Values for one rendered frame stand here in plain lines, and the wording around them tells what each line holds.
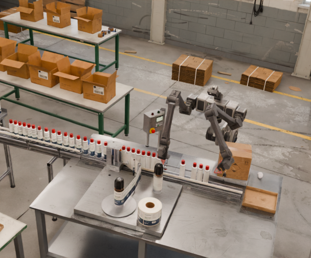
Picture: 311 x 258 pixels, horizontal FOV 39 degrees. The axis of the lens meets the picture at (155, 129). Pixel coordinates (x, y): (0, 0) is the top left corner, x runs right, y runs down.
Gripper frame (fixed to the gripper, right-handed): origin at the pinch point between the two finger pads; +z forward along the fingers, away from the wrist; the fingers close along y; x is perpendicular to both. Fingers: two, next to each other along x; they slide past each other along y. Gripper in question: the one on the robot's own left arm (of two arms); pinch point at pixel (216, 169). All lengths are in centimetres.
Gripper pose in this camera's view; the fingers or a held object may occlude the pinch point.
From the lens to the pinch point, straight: 395.4
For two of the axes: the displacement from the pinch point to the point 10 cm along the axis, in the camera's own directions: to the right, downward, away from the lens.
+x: 6.7, 7.4, 0.7
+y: -4.4, 4.7, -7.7
